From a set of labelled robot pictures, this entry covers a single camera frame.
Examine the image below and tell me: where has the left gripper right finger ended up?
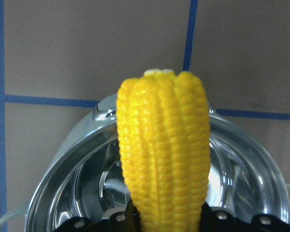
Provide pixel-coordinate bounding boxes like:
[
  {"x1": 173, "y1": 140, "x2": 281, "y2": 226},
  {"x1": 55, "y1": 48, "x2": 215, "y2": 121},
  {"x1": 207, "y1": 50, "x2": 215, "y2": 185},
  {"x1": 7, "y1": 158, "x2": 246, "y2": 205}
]
[{"x1": 199, "y1": 202, "x2": 290, "y2": 232}]

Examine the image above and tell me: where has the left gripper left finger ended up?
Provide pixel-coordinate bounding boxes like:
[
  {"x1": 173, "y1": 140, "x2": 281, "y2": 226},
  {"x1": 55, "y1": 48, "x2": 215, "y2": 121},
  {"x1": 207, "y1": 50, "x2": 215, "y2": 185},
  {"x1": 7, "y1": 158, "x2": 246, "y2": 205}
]
[{"x1": 54, "y1": 201, "x2": 141, "y2": 232}]

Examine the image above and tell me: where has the yellow corn cob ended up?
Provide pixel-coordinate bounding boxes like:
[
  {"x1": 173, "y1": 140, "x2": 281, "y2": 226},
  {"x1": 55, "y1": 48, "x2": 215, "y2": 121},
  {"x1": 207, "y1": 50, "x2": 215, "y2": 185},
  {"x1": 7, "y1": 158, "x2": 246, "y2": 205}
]
[{"x1": 116, "y1": 70, "x2": 210, "y2": 232}]

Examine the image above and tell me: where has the pale green electric pot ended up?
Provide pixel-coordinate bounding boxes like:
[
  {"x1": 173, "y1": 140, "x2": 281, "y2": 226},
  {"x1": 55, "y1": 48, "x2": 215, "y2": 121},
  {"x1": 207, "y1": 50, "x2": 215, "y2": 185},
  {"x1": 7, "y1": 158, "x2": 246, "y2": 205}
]
[{"x1": 0, "y1": 94, "x2": 290, "y2": 232}]

